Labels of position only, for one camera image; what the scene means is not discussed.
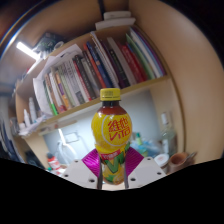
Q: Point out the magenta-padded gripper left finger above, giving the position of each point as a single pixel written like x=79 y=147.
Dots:
x=80 y=173

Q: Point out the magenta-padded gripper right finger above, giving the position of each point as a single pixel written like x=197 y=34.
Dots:
x=145 y=171

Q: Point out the yellow-label tea drink bottle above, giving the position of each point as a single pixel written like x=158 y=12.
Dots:
x=111 y=133

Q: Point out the white-lidded jar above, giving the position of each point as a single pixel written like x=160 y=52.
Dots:
x=161 y=161

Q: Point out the red and white canister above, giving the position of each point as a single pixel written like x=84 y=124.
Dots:
x=54 y=162

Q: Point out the brown ceramic mug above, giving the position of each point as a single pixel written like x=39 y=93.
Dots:
x=178 y=161

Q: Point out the clear glass bottle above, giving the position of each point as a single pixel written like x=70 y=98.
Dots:
x=168 y=136

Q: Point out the black box device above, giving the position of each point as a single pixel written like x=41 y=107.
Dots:
x=34 y=159

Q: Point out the wooden shelf unit with books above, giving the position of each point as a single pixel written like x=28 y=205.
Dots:
x=100 y=66

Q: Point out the ceiling light tube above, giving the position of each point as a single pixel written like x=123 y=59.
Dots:
x=27 y=50

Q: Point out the white wall power strip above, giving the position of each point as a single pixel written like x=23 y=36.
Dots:
x=71 y=138

